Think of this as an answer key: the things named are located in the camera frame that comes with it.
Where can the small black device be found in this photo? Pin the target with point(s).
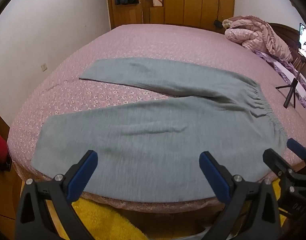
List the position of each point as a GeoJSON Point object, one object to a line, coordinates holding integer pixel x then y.
{"type": "Point", "coordinates": [217, 23]}

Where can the small plush toy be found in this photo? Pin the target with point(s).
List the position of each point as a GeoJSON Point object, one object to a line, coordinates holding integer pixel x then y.
{"type": "Point", "coordinates": [226, 23]}

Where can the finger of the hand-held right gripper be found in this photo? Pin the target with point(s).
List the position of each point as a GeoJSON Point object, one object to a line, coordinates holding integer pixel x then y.
{"type": "Point", "coordinates": [296, 147]}
{"type": "Point", "coordinates": [273, 158]}

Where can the yellow fuzzy robe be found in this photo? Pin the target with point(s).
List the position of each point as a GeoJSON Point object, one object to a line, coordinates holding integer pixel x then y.
{"type": "Point", "coordinates": [103, 220]}

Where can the wooden wardrobe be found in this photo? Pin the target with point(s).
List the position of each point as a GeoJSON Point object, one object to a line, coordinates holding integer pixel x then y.
{"type": "Point", "coordinates": [193, 2]}

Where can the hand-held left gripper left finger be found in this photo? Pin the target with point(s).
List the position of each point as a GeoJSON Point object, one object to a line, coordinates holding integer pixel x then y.
{"type": "Point", "coordinates": [83, 175]}

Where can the bed with pink floral sheet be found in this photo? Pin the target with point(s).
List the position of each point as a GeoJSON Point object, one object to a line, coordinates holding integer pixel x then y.
{"type": "Point", "coordinates": [168, 45]}

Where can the black tripod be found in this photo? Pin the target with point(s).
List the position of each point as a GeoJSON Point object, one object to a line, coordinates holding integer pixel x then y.
{"type": "Point", "coordinates": [290, 95]}

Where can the grey pants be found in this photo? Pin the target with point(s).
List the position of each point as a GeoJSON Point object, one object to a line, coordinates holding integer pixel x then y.
{"type": "Point", "coordinates": [148, 135]}

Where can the pink box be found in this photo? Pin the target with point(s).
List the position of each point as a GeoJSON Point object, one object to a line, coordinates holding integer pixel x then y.
{"type": "Point", "coordinates": [157, 3]}

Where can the pink quilted blanket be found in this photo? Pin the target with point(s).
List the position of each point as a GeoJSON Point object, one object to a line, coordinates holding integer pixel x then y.
{"type": "Point", "coordinates": [255, 37]}

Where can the phone with lit screen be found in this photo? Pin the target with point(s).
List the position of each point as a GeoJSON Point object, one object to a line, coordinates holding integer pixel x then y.
{"type": "Point", "coordinates": [304, 40]}

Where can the wooden nightstand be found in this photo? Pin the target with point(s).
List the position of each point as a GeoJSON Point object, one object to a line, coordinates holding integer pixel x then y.
{"type": "Point", "coordinates": [2, 200]}

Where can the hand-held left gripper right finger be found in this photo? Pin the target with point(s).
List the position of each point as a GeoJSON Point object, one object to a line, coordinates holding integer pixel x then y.
{"type": "Point", "coordinates": [214, 175]}

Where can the purple floral pillow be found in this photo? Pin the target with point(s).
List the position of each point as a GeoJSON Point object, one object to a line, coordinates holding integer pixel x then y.
{"type": "Point", "coordinates": [280, 67]}

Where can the white wall outlet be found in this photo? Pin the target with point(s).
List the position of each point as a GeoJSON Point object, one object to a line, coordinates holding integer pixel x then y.
{"type": "Point", "coordinates": [44, 67]}

